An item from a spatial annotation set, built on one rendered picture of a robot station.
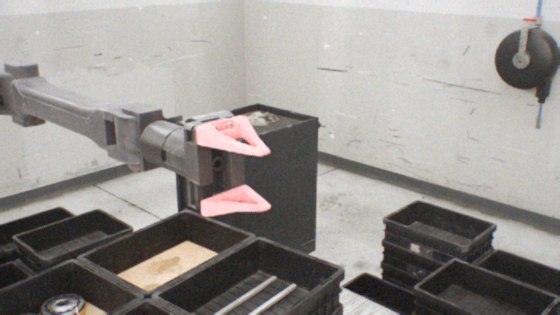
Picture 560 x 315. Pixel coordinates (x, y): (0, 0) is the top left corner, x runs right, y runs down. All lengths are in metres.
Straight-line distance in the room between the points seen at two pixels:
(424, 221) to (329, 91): 2.24
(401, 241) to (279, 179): 0.69
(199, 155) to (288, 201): 2.35
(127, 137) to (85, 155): 3.90
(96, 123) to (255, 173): 1.96
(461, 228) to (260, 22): 3.13
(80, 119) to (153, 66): 4.00
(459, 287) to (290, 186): 1.04
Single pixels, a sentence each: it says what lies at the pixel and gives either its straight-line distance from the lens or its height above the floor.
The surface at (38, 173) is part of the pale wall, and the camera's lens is 4.56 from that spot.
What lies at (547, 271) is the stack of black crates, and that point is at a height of 0.46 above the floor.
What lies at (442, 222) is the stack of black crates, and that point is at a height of 0.52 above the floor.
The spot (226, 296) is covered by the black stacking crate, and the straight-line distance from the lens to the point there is 1.59.
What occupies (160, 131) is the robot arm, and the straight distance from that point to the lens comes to 0.73.
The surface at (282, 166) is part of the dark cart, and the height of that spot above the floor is 0.70.
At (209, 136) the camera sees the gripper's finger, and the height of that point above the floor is 1.50.
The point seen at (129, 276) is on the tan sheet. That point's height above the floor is 0.83.
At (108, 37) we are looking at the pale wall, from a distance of 4.64.
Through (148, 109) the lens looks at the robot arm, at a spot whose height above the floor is 1.49.
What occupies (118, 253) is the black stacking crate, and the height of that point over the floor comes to 0.89.
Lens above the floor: 1.68
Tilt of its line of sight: 19 degrees down
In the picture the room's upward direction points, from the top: straight up
